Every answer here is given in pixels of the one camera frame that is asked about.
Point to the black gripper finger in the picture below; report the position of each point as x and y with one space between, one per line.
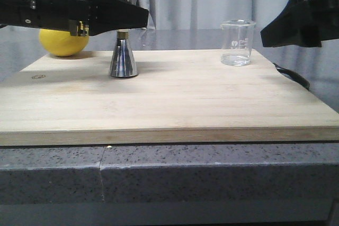
304 23

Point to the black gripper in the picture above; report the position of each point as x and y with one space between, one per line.
74 16

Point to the steel double jigger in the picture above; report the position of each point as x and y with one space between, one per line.
123 64

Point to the small glass beaker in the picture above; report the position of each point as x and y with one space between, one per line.
237 42

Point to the yellow lemon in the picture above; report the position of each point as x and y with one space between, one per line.
61 43

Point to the wooden cutting board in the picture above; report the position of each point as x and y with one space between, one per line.
178 96

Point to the black cutting board handle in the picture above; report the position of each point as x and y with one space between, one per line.
293 76

